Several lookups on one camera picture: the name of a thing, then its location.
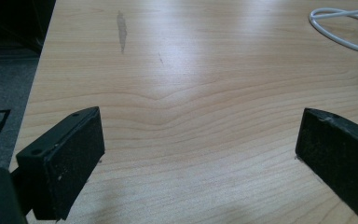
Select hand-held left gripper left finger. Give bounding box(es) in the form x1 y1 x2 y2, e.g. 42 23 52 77
16 105 105 221

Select white wire display rack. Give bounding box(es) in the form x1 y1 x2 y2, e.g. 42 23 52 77
309 7 358 57

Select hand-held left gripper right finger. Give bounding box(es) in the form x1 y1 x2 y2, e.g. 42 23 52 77
295 107 358 224

